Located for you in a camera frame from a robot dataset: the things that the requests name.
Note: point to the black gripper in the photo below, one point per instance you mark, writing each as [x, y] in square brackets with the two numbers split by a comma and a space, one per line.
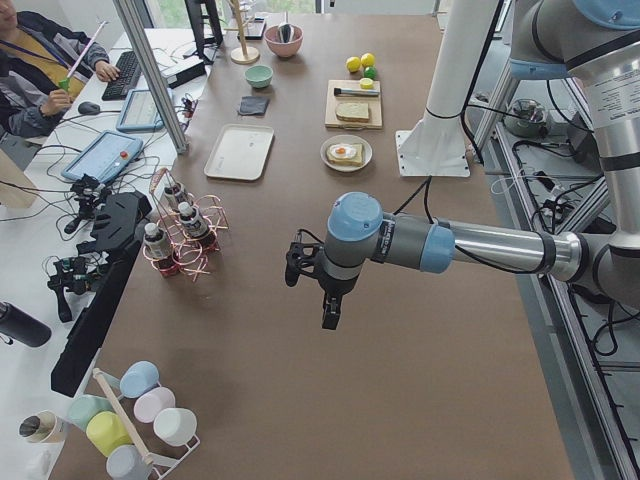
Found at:
[333, 287]

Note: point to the white round plate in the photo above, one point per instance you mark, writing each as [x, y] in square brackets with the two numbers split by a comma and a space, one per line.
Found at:
[345, 138]

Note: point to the bread slice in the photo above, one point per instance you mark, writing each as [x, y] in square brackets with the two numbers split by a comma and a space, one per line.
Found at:
[352, 112]
[357, 161]

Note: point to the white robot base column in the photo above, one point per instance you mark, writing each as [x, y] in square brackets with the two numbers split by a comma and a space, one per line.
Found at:
[436, 144]

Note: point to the cream rabbit tray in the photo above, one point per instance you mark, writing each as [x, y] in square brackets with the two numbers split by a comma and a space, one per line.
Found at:
[240, 152]

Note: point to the fried egg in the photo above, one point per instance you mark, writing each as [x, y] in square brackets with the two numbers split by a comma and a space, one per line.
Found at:
[342, 151]

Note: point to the dark drink bottle two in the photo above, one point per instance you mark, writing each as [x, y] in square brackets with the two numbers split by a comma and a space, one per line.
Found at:
[191, 220]

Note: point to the dark drink bottle one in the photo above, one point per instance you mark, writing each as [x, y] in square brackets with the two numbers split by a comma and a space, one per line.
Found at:
[157, 243]

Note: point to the dark drink bottle three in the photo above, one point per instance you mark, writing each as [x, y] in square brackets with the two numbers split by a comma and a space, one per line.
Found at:
[175, 195]

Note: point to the wooden cutting board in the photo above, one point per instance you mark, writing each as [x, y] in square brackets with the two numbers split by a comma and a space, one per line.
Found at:
[375, 106]

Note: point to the white cup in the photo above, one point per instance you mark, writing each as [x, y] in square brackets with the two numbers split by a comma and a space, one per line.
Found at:
[175, 426]

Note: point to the light blue cup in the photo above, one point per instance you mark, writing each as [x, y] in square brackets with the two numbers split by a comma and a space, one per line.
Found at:
[139, 378]

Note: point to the pink cup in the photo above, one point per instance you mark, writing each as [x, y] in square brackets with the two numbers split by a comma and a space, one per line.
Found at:
[151, 403]

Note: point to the steel cylinder muddler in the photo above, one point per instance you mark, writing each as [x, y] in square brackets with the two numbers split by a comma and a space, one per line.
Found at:
[339, 91]

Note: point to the grey folded cloth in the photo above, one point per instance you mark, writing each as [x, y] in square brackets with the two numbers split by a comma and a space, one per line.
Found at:
[253, 106]

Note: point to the half lemon slice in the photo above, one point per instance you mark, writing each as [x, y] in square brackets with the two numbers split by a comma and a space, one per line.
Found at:
[366, 83]

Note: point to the black equipment bar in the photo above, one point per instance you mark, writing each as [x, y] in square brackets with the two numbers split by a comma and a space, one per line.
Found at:
[117, 231]

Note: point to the green lime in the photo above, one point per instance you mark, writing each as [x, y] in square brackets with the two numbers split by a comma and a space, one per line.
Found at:
[370, 72]

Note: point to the green bowl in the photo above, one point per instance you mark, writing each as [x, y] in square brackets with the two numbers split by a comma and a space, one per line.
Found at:
[259, 76]

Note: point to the yellow lemon near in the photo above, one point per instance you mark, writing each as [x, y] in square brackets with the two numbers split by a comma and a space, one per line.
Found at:
[353, 64]

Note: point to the yellow lemon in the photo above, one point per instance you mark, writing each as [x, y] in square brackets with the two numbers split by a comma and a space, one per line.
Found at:
[353, 64]
[367, 60]

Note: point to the yellow lemon far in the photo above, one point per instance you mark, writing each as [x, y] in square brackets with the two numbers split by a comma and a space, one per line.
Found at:
[367, 60]

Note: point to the yellow cup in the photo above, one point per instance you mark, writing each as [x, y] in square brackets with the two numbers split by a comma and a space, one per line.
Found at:
[106, 432]

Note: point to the grey cup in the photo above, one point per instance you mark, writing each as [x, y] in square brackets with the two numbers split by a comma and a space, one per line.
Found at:
[125, 463]

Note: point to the wooden mug tree stand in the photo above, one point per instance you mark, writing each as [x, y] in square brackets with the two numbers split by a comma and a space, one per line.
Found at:
[244, 54]

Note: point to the blue teach pendant near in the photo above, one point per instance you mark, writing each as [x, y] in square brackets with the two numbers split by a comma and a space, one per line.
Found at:
[105, 157]

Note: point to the blue teach pendant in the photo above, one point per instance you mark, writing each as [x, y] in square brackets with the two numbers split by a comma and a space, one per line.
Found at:
[105, 157]
[139, 113]

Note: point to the blue teach pendant far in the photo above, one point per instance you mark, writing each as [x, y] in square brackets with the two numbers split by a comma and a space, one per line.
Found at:
[139, 113]

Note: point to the green cup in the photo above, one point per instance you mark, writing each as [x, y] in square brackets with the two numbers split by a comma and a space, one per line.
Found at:
[84, 408]

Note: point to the steel ice scoop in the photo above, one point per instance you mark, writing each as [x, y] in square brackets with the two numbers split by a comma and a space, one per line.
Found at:
[285, 31]

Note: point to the black computer mouse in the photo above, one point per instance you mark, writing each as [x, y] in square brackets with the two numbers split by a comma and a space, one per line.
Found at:
[88, 108]

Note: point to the black keyboard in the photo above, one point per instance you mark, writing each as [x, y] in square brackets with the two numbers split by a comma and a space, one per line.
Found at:
[130, 72]

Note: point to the black water bottle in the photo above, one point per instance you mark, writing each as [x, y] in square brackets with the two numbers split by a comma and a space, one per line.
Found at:
[19, 325]

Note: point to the steel tumbler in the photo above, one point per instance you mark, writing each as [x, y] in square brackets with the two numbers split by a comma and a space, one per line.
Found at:
[44, 427]

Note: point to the seated person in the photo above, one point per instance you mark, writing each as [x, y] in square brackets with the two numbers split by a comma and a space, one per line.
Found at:
[44, 67]

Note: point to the copper wire bottle rack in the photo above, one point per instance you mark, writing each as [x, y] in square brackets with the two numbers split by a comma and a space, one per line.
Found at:
[190, 257]

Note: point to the white wire cup rack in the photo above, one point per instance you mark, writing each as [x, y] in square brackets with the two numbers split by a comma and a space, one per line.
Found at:
[163, 458]

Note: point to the aluminium frame post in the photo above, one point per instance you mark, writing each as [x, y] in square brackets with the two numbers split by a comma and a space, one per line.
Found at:
[135, 31]

